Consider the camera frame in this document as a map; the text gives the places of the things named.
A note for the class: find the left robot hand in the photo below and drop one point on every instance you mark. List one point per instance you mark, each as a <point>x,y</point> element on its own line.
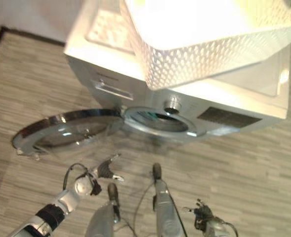
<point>103,170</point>

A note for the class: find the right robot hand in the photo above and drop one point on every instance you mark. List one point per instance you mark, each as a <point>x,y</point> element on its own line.
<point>203,213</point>

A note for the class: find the white perforated laundry basket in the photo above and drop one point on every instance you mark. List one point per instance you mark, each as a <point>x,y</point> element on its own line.
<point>209,53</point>

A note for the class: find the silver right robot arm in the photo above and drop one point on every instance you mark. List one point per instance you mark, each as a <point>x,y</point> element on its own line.
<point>215,229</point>

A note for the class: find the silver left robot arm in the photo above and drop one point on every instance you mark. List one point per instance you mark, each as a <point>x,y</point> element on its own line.
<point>61,200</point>

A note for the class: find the grey washer drum gasket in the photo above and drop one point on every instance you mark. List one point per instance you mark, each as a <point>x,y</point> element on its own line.
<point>137,124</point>

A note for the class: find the teal laundry cloth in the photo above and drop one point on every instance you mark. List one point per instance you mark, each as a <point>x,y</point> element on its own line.
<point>152,115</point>

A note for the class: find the round chrome washer door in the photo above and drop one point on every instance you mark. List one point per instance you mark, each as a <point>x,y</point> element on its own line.
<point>49,119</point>

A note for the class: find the washer detergent drawer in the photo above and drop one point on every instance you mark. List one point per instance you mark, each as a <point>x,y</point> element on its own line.
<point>112,89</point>

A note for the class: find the silver washer control knob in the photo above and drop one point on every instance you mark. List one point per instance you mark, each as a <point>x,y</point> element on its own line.
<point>172,105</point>

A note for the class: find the dark washer display panel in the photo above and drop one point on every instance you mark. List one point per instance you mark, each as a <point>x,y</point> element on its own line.
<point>228,118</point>

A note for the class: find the silver right robot leg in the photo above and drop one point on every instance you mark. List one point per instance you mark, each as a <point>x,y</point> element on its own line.
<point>163,202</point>

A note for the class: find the silver robot leg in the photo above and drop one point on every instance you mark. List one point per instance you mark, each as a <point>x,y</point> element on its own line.
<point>163,202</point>
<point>103,219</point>

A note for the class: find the silver left robot leg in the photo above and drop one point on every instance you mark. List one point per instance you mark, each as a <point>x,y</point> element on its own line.
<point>103,219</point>

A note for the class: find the white front-load washing machine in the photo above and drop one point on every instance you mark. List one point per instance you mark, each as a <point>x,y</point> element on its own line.
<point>115,69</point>

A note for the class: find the black baseboard strip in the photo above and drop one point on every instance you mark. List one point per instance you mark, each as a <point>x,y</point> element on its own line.
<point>24,35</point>

